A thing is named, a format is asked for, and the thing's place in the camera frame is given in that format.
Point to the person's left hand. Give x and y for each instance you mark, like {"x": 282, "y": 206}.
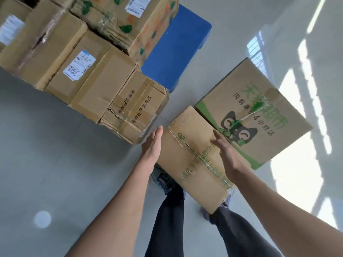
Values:
{"x": 151, "y": 148}

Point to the person's right hand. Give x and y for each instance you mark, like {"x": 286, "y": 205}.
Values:
{"x": 230, "y": 160}

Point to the low brown box 7786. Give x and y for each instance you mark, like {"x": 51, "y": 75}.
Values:
{"x": 107, "y": 77}

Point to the blue plastic pallet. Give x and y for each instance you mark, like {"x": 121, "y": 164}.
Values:
{"x": 174, "y": 50}

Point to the orange leaf box 8935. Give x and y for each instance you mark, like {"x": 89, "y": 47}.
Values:
{"x": 150, "y": 18}

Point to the tall plain brown box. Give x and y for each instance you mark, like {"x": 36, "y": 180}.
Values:
{"x": 53, "y": 37}

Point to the small brown box 7786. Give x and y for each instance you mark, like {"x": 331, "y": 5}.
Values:
{"x": 13, "y": 7}

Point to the person's left forearm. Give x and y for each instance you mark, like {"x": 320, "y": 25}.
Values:
{"x": 115, "y": 211}

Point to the person's right forearm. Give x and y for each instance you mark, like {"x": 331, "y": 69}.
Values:
{"x": 289, "y": 216}

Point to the person's left shoe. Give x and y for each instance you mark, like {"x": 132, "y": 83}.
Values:
{"x": 166, "y": 182}

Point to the person's shoe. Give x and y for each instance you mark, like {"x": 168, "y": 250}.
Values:
{"x": 166, "y": 182}
{"x": 206, "y": 215}

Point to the person's right shoe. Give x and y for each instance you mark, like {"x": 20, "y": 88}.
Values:
{"x": 206, "y": 215}

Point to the person's right leg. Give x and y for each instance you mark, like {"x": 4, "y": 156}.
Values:
{"x": 238, "y": 235}

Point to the person's leg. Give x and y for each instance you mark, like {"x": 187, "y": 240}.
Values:
{"x": 238, "y": 235}
{"x": 166, "y": 227}

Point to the person's left leg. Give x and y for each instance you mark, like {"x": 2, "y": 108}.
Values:
{"x": 166, "y": 227}

